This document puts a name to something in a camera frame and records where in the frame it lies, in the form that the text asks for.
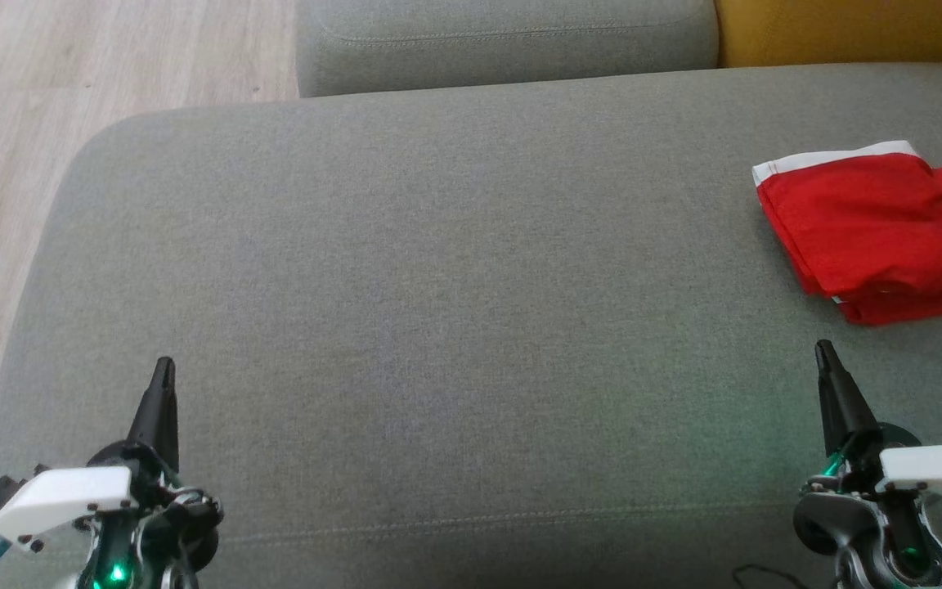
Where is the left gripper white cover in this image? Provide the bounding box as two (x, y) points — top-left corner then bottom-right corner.
(0, 357), (225, 574)

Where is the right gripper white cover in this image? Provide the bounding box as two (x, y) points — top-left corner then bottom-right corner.
(796, 339), (942, 502)

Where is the red and white sports jersey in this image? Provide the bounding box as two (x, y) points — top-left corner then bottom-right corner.
(751, 141), (942, 326)

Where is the yellow cushion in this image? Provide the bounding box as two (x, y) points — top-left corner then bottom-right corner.
(715, 0), (942, 69)

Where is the grey sofa back cushion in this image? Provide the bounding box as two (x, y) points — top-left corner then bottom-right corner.
(295, 0), (720, 99)

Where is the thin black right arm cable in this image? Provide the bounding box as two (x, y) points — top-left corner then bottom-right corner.
(731, 563), (809, 589)

